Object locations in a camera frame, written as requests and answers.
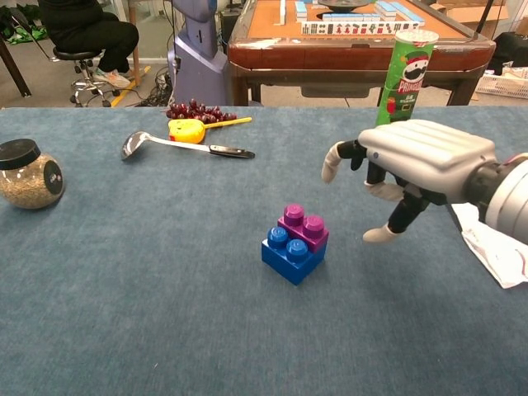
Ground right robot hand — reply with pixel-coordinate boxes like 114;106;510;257
321;119;496;245

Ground yellow tape measure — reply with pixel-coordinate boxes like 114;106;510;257
167;116;253;145

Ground green fabric pile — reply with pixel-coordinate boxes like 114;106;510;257
0;6;49;45

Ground wheeled black stool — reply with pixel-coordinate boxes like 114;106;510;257
53;48;120;108

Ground white crumpled paper bag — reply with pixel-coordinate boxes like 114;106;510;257
449;201;528;290

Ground brown mahjong table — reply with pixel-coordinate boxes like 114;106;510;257
226;0;497;107

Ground seated person in black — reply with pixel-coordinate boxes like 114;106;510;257
35;0;140;89

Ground black bag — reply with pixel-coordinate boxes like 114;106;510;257
488;31;528;76

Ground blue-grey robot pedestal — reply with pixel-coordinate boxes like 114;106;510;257
167;0;233;106

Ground light wooden table leg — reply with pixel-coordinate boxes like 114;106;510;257
127;0;142;87

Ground metal ladle black handle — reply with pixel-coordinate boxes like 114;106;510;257
120;130;256;162

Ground purple building block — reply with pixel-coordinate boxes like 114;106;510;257
277;203;330;254

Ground green Pringles can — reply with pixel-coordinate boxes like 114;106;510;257
374;29;440;127

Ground glass jar with black lid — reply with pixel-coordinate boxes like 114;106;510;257
0;139;66;210

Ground white plastic basket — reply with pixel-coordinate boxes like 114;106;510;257
474;73;528;100

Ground blue building block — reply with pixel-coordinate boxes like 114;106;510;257
261;225;327;286

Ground black floor cables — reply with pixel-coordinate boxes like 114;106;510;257
135;65;174;107

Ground red grape bunch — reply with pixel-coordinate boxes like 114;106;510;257
165;98;238;125

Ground face-up mahjong tile row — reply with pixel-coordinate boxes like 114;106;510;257
300;20;421;36

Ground blue table cloth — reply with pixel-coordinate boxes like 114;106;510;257
0;106;528;396

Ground dark table leg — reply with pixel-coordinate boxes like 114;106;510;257
0;36;32;99

